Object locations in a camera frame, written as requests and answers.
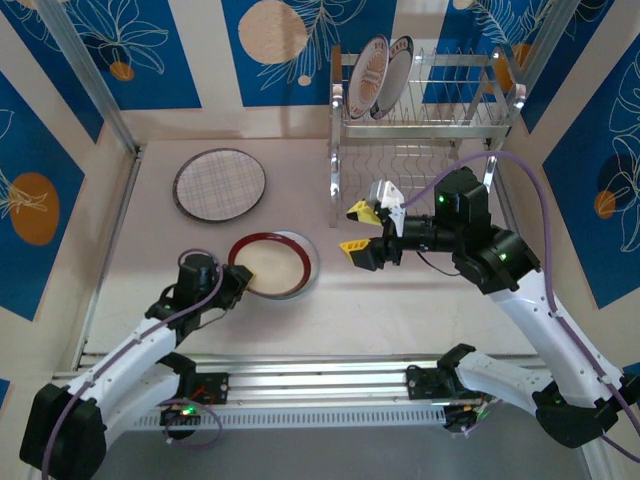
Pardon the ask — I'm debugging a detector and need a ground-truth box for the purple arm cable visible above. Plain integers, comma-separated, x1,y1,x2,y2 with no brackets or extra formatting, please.
399,150,640,461
40,248,224,480

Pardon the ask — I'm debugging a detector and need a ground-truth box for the black plate red rim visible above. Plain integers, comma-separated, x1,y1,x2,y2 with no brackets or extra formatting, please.
227,229,314,297

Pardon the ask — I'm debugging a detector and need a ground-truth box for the steel two-tier dish rack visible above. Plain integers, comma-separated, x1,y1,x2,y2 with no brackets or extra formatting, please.
327,43,529,230

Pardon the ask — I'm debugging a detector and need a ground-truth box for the aluminium side rail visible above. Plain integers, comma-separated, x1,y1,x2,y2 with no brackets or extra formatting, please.
492,149,551,311
73,142,147,371

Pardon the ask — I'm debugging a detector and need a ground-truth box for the small controller board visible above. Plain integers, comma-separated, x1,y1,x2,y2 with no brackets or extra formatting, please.
442,399,496,439
158,403,204,441

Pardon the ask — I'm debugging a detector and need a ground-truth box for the white checkered plate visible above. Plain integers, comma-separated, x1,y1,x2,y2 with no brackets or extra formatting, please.
172,147,267,225

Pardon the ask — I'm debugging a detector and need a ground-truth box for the orange sunburst plate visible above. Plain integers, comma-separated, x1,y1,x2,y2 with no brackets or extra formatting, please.
348,33,393,120

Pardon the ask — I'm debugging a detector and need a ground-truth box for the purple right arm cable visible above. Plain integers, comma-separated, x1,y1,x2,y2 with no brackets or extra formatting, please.
399,150,640,461

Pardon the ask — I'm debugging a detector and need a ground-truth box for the white slotted cable duct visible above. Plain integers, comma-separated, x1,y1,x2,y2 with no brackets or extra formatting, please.
107,407,447,432

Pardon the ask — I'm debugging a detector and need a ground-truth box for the white strawberry print plate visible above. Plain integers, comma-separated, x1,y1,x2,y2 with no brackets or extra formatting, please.
249,228,321,302

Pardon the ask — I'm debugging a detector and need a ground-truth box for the thin black cable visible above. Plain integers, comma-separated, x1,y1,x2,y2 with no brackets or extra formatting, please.
417,249,464,277

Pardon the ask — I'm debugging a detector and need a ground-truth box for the white plate red lettered rim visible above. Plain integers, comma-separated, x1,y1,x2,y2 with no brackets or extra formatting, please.
369,35,415,120

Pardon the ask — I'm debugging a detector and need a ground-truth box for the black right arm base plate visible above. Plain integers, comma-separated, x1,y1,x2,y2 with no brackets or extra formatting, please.
405,364,449,401

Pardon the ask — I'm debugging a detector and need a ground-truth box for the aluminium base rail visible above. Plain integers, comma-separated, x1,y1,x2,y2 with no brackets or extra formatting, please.
44,352,596,416

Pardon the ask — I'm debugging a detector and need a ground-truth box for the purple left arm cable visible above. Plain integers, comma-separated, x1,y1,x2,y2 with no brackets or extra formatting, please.
40,248,224,480

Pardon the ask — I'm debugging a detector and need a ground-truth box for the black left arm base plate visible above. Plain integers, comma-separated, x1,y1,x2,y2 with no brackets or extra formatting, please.
179,372,231,407

